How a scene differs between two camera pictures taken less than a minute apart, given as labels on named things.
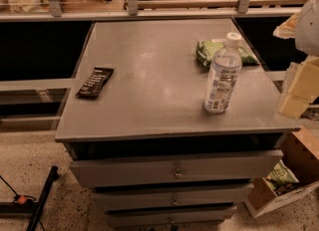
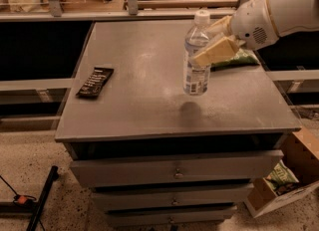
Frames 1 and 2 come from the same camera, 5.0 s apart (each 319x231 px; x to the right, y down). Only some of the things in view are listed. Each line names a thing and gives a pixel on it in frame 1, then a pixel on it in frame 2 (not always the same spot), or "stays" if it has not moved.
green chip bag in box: (280, 174) stays
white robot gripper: (309, 29) to (251, 23)
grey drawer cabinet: (172, 121) stays
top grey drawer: (215, 166) stays
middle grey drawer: (208, 195) stays
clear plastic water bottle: (224, 76) to (197, 56)
